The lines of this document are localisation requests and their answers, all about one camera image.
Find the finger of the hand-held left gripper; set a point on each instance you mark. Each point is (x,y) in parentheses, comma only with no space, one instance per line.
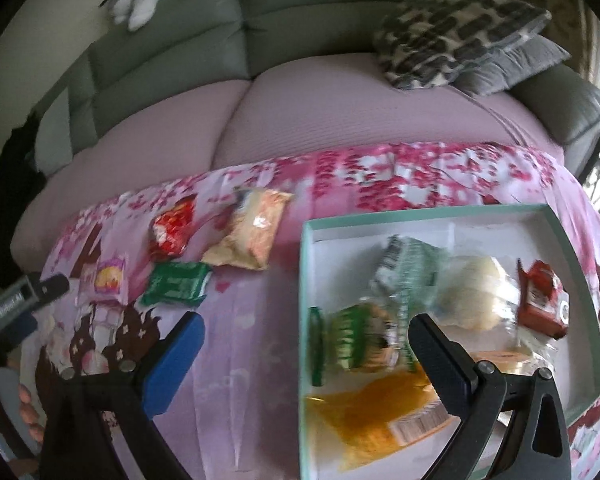
(24,327)
(55,286)

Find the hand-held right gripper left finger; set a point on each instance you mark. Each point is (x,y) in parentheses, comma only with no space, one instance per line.
(175,360)

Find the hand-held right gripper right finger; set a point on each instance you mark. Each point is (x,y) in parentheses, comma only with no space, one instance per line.
(440,360)

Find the white bun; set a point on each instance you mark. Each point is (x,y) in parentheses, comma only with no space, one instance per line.
(472,285)

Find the green pastry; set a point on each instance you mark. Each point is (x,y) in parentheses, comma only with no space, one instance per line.
(360,335)

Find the yellow snack packet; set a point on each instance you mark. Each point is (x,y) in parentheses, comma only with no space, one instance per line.
(365,410)

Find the small red candy packet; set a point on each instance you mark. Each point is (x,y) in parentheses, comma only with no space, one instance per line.
(537,285)

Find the teal cardboard box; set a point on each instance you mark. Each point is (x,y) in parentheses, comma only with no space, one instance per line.
(480,230)

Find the person's left hand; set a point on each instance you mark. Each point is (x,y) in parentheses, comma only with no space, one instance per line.
(32,412)

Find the pink snack packet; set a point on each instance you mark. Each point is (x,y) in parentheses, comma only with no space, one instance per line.
(105,277)

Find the pink printed blanket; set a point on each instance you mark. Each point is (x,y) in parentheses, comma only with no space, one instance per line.
(250,340)

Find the silver green snack packet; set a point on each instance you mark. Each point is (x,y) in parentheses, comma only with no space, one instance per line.
(410,265)

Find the brown chocolate packet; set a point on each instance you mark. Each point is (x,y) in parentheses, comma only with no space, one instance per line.
(542,325)

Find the red snack packet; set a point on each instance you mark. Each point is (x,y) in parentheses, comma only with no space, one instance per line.
(172,230)

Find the beige snack packet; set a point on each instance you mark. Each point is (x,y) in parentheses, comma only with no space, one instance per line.
(250,230)

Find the pink sofa cover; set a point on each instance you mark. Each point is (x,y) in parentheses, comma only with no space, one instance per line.
(305,110)

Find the grey cushion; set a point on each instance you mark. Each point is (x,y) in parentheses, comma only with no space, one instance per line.
(520,65)

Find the black white patterned cushion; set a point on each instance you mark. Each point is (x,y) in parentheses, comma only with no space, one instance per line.
(450,35)

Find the patterned curtain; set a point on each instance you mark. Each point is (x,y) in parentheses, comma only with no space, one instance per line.
(580,25)

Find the grey green sofa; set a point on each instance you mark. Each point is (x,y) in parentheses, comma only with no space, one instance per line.
(305,5)

